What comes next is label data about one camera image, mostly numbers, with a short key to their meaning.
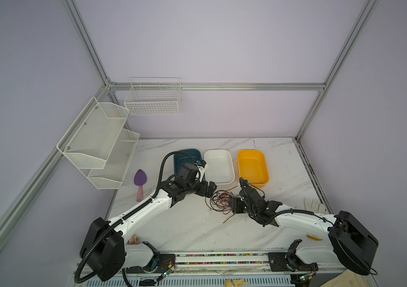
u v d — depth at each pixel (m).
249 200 0.65
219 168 1.05
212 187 0.73
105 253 0.40
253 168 1.05
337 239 0.41
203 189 0.72
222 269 0.73
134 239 0.77
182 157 1.09
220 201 0.90
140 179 1.01
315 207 0.90
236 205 0.76
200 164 0.72
